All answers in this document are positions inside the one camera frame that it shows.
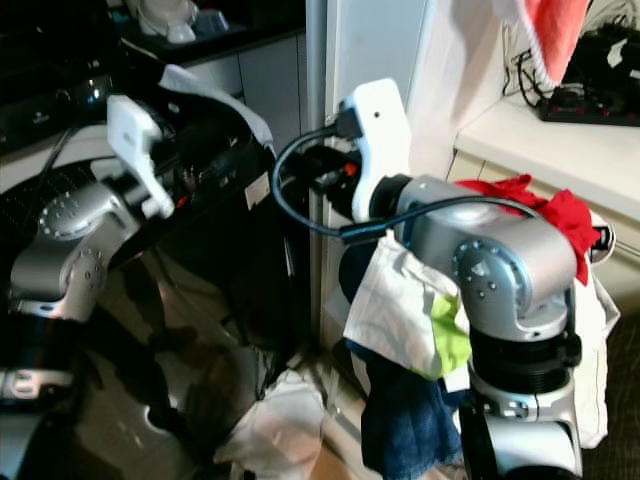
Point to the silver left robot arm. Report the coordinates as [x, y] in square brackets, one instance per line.
[60, 240]

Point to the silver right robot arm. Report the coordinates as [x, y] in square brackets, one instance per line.
[515, 265]

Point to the grey cabinet with dark top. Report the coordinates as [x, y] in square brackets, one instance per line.
[265, 75]

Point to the grey blue small container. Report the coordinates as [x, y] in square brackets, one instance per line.
[212, 20]

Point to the white plastic appliance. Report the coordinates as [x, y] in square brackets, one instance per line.
[165, 18]

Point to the white garment with green patch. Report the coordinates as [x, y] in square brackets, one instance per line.
[400, 300]

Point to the white shelf counter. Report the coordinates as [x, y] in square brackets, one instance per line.
[550, 140]

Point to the red garment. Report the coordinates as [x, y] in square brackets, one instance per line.
[565, 215]

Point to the white crumpled cloth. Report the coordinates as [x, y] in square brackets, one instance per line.
[275, 425]

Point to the blue denim garment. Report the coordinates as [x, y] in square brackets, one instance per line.
[405, 420]

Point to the orange red hanging towel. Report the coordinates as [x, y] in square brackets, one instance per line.
[555, 30]

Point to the black power strip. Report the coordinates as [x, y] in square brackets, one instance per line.
[595, 105]

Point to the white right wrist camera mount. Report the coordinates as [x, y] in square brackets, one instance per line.
[378, 135]

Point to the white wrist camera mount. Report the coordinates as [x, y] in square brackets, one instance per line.
[135, 135]
[378, 135]

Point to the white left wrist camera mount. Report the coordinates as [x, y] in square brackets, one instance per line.
[135, 135]

